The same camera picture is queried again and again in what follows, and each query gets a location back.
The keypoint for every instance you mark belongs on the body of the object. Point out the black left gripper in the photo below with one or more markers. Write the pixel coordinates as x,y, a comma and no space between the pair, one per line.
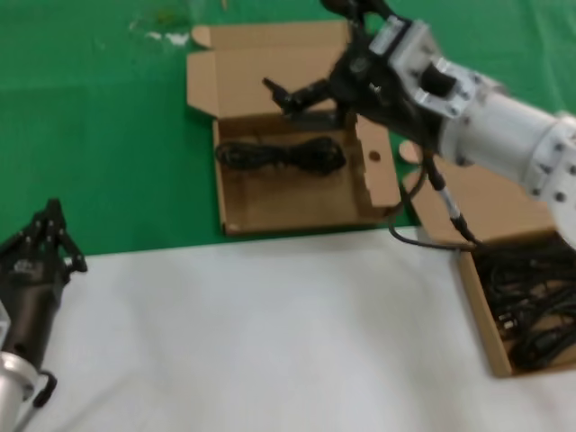
27,297

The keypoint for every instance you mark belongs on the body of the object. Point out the flat cardboard box torn side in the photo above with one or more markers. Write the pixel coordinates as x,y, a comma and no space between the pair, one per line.
292,198

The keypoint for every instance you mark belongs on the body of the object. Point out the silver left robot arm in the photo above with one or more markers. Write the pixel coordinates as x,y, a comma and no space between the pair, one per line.
11,396

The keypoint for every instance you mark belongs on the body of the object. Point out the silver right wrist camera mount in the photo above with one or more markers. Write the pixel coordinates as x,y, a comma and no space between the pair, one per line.
418,63

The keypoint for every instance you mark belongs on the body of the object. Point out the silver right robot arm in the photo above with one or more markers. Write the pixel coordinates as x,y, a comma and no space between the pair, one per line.
508,130

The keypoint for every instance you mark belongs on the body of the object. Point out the green table mat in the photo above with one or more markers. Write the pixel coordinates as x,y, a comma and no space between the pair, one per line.
90,112

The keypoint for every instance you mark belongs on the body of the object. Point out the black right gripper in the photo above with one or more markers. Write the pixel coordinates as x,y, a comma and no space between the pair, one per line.
382,99

